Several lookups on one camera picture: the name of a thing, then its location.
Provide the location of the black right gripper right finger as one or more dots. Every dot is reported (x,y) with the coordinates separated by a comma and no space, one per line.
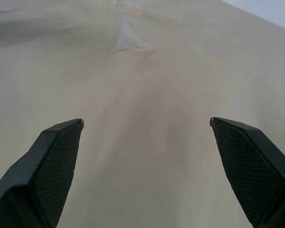
(249,171)

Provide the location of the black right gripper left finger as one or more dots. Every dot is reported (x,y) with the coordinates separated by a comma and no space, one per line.
(38,175)

